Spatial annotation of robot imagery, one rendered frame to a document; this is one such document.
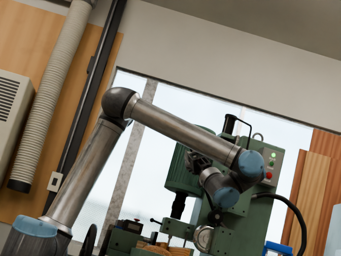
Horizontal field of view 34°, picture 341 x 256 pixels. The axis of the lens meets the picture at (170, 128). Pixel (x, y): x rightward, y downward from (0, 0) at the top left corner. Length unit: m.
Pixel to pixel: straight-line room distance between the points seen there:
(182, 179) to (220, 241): 0.32
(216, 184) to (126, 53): 2.22
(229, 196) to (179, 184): 0.45
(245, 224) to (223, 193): 0.49
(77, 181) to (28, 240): 0.33
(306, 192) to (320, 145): 0.39
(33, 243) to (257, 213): 1.06
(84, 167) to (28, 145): 1.69
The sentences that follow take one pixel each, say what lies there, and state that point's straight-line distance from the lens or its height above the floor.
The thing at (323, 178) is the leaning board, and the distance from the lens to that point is 4.07.
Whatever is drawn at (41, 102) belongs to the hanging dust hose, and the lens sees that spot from 3.86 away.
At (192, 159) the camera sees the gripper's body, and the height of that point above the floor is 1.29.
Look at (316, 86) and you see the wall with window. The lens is 4.35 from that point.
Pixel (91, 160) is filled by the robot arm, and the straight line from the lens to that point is 2.14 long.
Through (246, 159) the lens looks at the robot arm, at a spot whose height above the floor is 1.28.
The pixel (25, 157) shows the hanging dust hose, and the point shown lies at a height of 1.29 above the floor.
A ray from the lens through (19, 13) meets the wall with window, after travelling 4.29.
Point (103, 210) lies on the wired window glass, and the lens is 3.97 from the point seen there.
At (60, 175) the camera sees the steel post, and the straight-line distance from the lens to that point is 3.83.
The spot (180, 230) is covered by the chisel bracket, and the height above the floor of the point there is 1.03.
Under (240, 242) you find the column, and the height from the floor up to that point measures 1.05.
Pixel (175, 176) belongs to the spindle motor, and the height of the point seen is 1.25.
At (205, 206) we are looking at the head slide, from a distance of 2.51.
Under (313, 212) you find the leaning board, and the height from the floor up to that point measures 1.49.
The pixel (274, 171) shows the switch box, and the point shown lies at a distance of 2.53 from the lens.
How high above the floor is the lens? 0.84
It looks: 14 degrees up
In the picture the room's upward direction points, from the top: 16 degrees clockwise
